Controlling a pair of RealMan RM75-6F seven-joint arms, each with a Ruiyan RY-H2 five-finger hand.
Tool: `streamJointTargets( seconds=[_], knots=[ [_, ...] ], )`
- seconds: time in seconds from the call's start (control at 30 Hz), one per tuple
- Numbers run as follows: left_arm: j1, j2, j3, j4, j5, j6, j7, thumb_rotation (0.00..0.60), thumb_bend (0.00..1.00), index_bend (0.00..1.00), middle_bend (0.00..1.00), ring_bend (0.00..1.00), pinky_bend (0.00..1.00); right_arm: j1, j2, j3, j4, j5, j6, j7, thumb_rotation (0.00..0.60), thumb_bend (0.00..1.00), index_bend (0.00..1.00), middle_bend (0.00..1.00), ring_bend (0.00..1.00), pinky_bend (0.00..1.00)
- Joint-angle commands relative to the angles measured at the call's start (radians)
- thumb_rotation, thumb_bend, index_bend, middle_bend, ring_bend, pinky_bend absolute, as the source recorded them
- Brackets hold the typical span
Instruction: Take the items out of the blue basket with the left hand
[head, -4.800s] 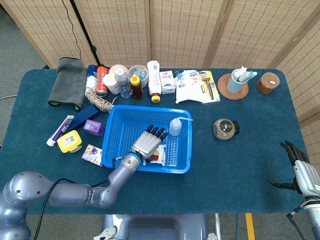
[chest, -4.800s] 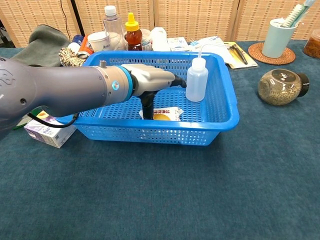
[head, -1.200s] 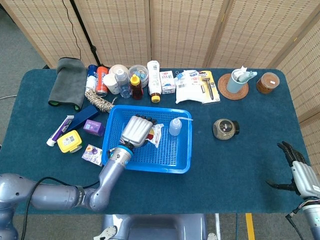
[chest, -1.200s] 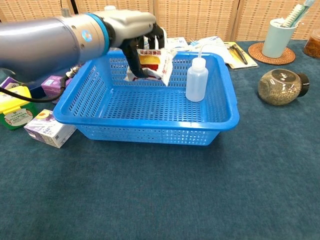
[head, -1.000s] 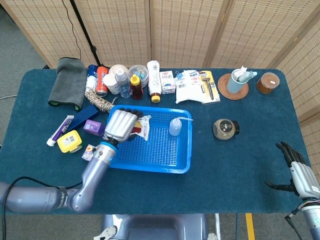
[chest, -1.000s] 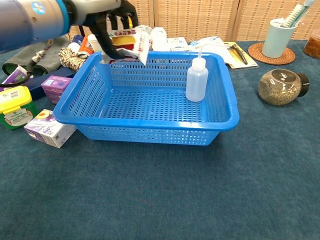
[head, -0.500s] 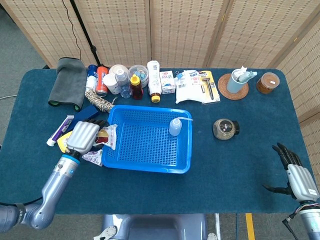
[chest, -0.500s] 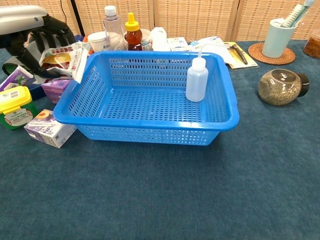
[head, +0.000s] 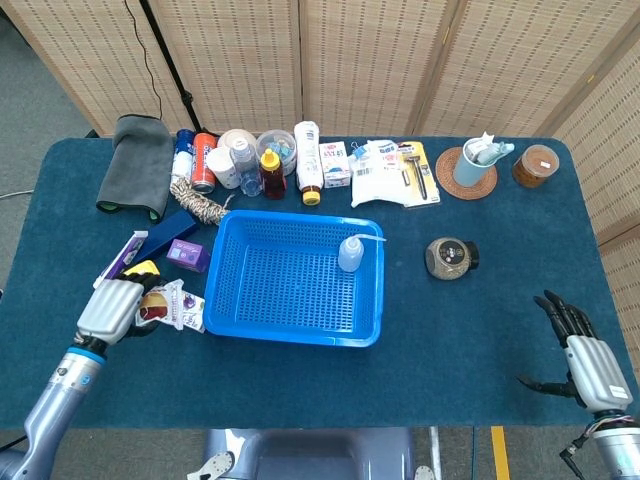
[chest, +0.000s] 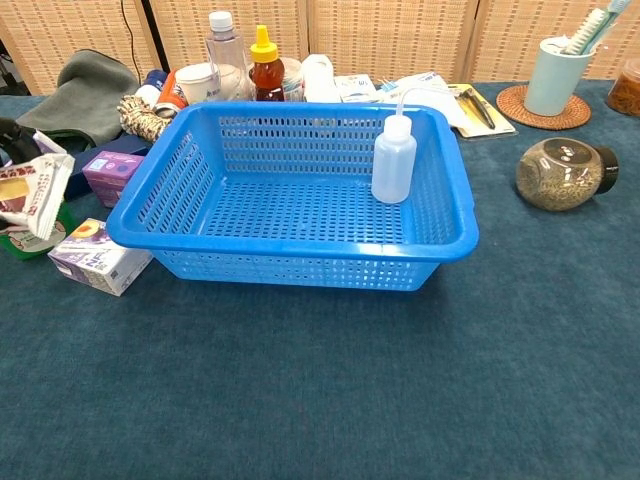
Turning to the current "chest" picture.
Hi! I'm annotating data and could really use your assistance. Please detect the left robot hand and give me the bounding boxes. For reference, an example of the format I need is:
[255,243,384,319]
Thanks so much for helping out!
[0,117,41,166]

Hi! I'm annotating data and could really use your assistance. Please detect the snack packet with orange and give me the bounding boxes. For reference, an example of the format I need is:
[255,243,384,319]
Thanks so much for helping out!
[0,152,76,241]

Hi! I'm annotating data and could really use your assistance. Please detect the small purple carton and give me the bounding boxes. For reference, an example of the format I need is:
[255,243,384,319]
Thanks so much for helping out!
[81,149,147,209]

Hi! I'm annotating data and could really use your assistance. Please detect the green tub yellow lid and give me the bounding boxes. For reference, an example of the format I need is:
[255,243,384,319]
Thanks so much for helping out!
[0,202,76,262]

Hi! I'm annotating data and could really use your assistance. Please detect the bundle of twine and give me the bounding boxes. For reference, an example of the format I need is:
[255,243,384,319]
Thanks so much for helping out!
[117,93,180,144]

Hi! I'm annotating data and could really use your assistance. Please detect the dark blue long box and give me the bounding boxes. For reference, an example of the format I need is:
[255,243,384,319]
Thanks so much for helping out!
[64,135,150,201]

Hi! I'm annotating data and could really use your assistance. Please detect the grey green towel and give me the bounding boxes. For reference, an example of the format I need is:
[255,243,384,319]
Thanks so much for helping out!
[14,48,141,151]

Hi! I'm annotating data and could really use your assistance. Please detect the purple white plum carton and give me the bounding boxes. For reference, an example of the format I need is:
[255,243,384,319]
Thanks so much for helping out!
[47,217,154,297]

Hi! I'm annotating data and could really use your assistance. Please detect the white blue cylinder bottle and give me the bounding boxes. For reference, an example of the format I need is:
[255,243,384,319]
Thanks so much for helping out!
[134,69,169,109]

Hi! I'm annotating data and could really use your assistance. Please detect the orange drink can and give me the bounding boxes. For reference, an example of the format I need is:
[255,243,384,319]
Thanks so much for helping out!
[154,71,190,119]

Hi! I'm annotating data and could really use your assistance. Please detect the white paper cup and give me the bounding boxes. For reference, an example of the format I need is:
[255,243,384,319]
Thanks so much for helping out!
[174,62,224,106]

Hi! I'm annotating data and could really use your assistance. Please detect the clear plastic water bottle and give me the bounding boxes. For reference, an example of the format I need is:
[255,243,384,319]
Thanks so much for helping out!
[205,10,254,104]

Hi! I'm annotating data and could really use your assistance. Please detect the honey bottle yellow cap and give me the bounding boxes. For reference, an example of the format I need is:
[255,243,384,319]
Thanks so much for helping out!
[248,24,286,104]

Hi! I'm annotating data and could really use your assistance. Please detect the clear round clip container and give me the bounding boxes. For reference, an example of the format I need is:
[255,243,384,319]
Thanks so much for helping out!
[279,57,306,104]

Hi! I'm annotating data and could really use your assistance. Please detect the blue plastic basket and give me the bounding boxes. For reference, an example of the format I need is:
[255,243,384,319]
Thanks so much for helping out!
[105,102,480,293]

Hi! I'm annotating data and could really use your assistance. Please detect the small white blue box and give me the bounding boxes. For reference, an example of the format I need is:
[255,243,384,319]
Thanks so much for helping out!
[333,73,380,105]

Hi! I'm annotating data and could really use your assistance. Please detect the white squeeze wash bottle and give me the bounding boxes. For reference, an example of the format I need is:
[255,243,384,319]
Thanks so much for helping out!
[370,84,454,205]

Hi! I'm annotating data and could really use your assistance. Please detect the teal table cloth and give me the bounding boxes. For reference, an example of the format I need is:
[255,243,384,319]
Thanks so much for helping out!
[0,81,640,480]

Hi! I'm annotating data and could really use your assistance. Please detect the bamboo folding screen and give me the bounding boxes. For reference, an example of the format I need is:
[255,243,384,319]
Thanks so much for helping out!
[0,0,640,96]

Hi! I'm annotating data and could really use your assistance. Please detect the white plastic bag pack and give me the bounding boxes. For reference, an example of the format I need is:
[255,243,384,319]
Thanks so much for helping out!
[382,71,469,129]

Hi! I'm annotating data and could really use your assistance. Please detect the razor in yellow pack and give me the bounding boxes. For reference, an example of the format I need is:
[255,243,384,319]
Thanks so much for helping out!
[447,83,517,140]

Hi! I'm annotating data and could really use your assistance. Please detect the round woven coaster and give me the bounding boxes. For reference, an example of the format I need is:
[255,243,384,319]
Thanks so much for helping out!
[495,84,592,131]

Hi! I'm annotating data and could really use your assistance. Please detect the round glass jar black lid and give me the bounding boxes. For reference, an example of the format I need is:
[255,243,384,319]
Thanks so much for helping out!
[514,137,620,213]

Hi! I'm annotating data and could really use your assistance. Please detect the light blue cup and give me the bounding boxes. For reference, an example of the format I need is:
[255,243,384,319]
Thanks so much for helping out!
[523,37,597,118]

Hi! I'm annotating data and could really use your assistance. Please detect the white ridged brush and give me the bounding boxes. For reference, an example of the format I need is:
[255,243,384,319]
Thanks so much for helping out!
[563,8,610,55]

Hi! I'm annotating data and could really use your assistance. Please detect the amber jar brown contents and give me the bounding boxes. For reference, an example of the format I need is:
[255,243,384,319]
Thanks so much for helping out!
[605,57,640,119]

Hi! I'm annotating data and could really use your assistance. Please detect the teal toothbrush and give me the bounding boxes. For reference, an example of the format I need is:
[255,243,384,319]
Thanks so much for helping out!
[584,0,634,54]

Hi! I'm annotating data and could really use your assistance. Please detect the thin black hanging cable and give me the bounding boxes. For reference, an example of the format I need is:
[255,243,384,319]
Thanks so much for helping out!
[121,0,139,81]

